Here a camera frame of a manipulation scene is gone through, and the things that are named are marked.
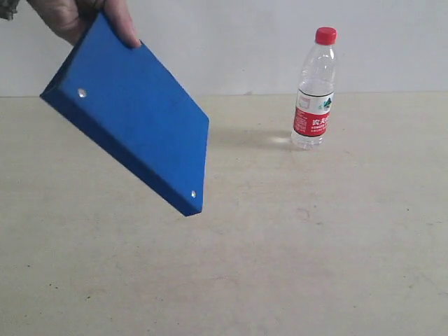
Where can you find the person's bare hand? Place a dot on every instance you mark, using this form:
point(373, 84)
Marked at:
point(69, 19)

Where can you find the blue ring binder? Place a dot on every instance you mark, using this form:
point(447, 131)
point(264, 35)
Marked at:
point(130, 105)

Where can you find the clear red-capped water bottle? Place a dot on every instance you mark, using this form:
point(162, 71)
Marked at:
point(315, 91)

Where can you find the grey knitted sleeve cuff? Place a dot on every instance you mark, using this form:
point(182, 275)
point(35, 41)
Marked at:
point(8, 8)

